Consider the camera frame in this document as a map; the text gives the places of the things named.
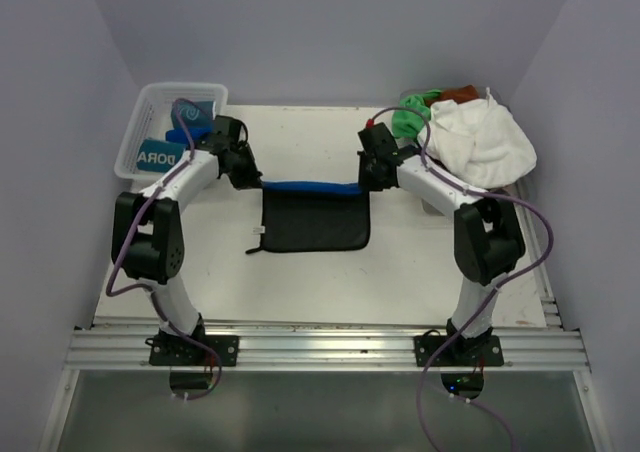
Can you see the rolled blue towel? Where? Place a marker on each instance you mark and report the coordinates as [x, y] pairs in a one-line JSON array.
[[180, 137]]

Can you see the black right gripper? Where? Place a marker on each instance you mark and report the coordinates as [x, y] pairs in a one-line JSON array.
[[364, 182]]

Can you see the clear plastic towel bin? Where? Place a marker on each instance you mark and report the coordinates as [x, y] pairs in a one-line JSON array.
[[520, 188]]

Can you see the rolled teal towel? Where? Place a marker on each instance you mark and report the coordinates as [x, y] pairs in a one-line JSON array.
[[199, 114]]

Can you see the aluminium mounting rail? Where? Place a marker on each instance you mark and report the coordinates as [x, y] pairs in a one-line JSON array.
[[126, 345]]

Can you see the white towel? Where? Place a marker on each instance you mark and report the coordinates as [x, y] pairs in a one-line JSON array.
[[479, 142]]

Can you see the white plastic basket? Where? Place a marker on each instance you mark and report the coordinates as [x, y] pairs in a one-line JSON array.
[[150, 119]]

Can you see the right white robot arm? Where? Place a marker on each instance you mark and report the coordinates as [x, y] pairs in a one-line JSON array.
[[487, 238]]

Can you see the green towel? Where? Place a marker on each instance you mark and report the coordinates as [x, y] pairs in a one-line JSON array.
[[406, 124]]

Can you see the teal beige cartoon towel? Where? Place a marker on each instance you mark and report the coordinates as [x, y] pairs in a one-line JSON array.
[[158, 156]]

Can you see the blue microfiber towel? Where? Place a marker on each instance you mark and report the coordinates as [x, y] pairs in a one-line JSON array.
[[307, 216]]

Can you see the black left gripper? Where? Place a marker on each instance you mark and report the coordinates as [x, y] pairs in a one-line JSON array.
[[251, 178]]

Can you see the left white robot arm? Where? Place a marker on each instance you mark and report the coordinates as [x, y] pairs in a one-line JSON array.
[[148, 247]]

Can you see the brown towel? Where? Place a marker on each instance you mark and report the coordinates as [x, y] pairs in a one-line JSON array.
[[459, 95]]

